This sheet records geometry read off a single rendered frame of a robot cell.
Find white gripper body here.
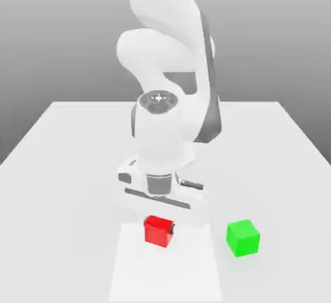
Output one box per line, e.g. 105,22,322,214
122,185,209,225

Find small red cube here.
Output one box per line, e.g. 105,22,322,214
144,214,175,249

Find small green cube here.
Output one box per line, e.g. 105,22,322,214
226,218,261,258

